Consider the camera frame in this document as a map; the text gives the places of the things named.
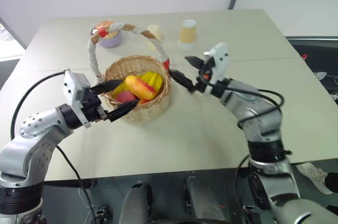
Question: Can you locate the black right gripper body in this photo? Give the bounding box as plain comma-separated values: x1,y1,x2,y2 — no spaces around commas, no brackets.
193,58,216,94

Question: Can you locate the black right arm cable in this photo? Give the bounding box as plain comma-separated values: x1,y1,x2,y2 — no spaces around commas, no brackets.
200,76,293,182

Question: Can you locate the red toy peach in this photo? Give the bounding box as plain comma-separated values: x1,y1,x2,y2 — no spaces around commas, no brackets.
115,90,138,104

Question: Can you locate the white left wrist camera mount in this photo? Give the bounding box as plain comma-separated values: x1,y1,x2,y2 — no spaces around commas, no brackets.
63,70,92,129

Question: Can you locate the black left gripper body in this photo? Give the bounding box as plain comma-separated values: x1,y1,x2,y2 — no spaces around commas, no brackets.
81,90,109,125

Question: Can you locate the yellow paper cup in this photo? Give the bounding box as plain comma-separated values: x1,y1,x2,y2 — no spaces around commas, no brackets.
177,19,198,51

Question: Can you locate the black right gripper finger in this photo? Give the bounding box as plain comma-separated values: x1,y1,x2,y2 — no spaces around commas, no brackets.
168,70,198,95
184,55,205,71

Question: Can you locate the wicker basket with wrapped handle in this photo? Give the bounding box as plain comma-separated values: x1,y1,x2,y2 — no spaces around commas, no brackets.
87,21,173,125

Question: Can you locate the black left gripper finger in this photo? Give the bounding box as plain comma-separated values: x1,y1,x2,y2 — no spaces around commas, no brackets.
106,99,139,123
90,79,124,95

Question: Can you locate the cream plastic cup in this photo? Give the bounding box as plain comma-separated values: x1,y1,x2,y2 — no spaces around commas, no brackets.
146,24,164,51

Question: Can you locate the purple bowl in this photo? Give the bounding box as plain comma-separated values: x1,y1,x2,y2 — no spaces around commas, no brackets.
97,30,123,49

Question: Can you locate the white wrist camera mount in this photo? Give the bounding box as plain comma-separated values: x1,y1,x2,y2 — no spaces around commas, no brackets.
63,70,92,129
202,42,229,95

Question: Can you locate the white shoe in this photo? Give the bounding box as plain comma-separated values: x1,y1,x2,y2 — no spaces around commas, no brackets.
297,162,334,195

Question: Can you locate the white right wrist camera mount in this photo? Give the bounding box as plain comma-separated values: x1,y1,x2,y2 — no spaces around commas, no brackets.
202,42,229,95

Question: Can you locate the yellow red toy mango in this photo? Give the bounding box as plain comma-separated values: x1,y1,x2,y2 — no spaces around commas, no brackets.
124,75,157,101

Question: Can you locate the dark rounded shape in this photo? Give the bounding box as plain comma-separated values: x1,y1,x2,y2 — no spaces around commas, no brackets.
123,181,154,224

